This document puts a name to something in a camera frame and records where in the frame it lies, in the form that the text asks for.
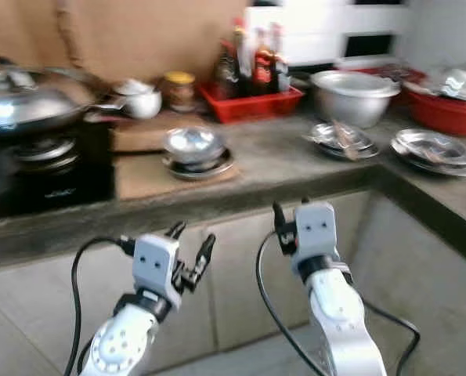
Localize brown cardboard mat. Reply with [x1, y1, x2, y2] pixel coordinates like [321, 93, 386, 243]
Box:
[107, 110, 206, 154]
[114, 149, 243, 201]

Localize shallow steel dish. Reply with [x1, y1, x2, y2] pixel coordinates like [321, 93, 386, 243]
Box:
[309, 121, 374, 151]
[393, 129, 466, 161]

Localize wooden stick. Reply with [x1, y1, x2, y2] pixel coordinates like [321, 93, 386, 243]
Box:
[331, 119, 363, 157]

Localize upturned steel bowl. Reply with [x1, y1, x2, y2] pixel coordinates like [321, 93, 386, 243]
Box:
[162, 125, 227, 167]

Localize red plastic basket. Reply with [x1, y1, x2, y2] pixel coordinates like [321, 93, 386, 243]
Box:
[197, 81, 305, 125]

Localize large aluminium pot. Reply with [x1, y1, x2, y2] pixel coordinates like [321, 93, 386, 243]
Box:
[311, 69, 402, 130]

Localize black gas stove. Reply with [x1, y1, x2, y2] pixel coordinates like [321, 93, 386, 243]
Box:
[0, 125, 117, 222]

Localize white lidded ceramic cup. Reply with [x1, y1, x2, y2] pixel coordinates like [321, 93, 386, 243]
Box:
[107, 78, 161, 120]

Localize yellow-lidded glass jar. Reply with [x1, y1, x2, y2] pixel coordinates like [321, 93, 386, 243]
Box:
[161, 70, 197, 113]

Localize clear red-capped bottle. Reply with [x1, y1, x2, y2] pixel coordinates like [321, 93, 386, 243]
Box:
[270, 22, 291, 93]

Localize red-labelled sauce bottle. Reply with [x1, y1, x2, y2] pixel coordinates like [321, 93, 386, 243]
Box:
[251, 27, 273, 95]

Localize steel stove burner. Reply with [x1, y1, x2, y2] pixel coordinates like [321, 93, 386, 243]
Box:
[21, 135, 81, 169]

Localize short dark sauce bottle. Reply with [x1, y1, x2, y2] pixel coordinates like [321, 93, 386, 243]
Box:
[217, 41, 240, 99]

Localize dark woven basket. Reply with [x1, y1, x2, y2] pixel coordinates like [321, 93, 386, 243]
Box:
[346, 63, 421, 83]

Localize red plastic basin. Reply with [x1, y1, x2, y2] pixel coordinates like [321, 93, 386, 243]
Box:
[399, 74, 466, 138]

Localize tall dark sauce bottle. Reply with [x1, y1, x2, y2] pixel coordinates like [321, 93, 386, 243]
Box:
[233, 17, 253, 96]

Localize domed steel lid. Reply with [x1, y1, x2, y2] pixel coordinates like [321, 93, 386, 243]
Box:
[424, 67, 466, 107]

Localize large steel wok lid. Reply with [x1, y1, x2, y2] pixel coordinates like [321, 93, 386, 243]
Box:
[0, 56, 100, 107]

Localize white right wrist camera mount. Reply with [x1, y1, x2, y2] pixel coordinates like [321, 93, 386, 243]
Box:
[291, 201, 339, 263]

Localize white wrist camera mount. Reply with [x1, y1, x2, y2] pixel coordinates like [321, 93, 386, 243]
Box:
[291, 201, 339, 263]
[132, 233, 181, 298]

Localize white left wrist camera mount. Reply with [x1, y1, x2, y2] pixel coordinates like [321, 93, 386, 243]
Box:
[132, 233, 181, 298]

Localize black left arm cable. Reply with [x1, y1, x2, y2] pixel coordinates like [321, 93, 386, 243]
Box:
[64, 237, 138, 376]

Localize steel wok with handle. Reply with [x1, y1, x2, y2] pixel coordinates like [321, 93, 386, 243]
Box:
[0, 86, 132, 142]

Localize brown cardboard wall sheet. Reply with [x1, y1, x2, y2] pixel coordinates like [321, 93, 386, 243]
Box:
[0, 0, 249, 83]

